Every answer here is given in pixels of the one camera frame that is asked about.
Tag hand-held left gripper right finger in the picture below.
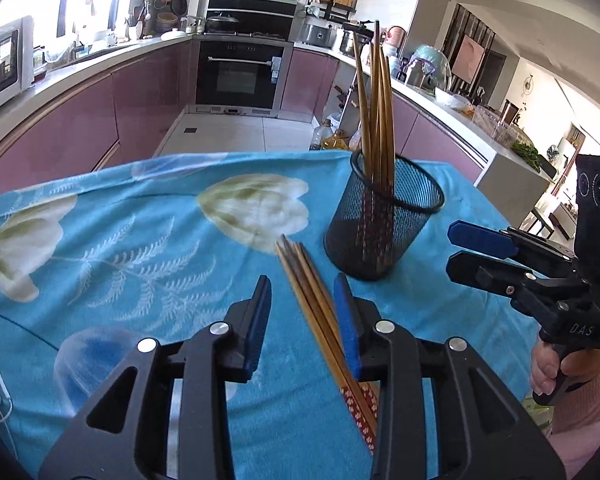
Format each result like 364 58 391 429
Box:
333 273 566 480

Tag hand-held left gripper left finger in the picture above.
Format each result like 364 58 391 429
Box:
39 275 273 480

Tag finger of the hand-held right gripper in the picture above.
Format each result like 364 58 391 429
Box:
446 250 591 321
448 220 578 268

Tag wooden chopstick red patterned end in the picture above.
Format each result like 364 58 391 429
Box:
298 242 381 411
281 235 379 448
290 241 381 436

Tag bundle of wooden chopsticks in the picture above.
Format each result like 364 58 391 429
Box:
352 20 397 268
275 242 376 456

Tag black mesh utensil holder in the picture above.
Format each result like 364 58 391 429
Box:
324 152 446 282

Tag person's right forearm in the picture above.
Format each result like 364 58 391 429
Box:
550 360 600 480

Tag person's right hand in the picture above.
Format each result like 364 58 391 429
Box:
530 341 600 397

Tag green leafy vegetables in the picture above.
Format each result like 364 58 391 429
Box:
511 141 545 171

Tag clear plastic food box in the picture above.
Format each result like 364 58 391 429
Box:
472 105 525 150

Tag pink base cabinet run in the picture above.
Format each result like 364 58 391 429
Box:
387 90 486 186
0 39 193 211

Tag blue floral tablecloth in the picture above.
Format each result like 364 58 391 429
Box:
0 150 546 480

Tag white bowl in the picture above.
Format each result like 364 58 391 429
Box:
434 87 473 110

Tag yellow cooking oil bottle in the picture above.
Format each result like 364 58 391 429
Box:
325 129 363 152

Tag steel vacuum flask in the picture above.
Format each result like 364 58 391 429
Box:
405 57 429 88

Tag clear plastic bottle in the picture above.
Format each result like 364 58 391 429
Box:
310 112 342 152

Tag dark wooden slat divider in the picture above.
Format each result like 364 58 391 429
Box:
441 3 497 92

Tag pink thermos kettle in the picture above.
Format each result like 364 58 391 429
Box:
385 25 409 50

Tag narrow pink base cabinet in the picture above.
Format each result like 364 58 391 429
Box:
280 49 340 121

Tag steel stock pot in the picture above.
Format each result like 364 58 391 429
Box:
339 30 373 56

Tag black built-in oven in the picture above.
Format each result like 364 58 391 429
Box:
189 39 293 117

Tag silver rice cooker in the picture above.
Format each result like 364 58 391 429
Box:
299 19 337 49

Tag black wok with lid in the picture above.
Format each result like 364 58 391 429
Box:
205 13 242 35

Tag black range hood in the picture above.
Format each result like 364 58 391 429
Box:
206 0 306 41

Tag white microwave oven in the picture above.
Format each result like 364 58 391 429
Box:
0 16 35 108

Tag pink framed wall picture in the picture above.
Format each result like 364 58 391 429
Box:
452 34 487 82

